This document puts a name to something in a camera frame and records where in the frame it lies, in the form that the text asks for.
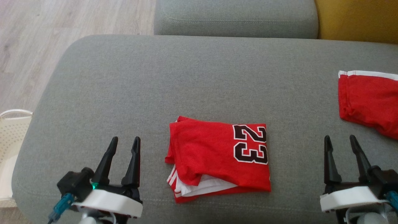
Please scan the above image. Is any teal left cable connector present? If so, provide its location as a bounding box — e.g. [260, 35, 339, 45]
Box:
[48, 193, 75, 221]

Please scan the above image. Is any teal right cable connector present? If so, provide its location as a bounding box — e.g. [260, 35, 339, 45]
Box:
[386, 190, 398, 211]

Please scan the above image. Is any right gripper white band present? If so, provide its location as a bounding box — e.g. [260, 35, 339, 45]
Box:
[320, 135, 389, 214]

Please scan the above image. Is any white perforated laundry basket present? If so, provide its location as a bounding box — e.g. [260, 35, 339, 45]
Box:
[0, 109, 34, 201]

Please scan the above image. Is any red jersey number 23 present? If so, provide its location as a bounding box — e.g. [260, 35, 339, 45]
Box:
[165, 116, 271, 203]

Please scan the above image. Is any yellow cushion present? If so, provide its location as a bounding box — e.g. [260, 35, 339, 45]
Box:
[315, 0, 398, 44]

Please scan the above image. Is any grey fabric sofa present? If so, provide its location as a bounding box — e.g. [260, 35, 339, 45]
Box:
[12, 34, 398, 224]

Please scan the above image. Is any grey sofa back cushion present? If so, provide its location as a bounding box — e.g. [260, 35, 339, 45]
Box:
[154, 0, 319, 39]

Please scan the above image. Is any teal cable connector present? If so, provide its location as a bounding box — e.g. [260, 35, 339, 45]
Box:
[48, 193, 75, 221]
[386, 190, 398, 211]

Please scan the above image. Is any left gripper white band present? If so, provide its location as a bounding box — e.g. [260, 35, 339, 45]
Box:
[73, 136, 144, 218]

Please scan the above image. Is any red shorts white stripe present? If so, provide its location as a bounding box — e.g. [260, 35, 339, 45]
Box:
[338, 70, 398, 140]

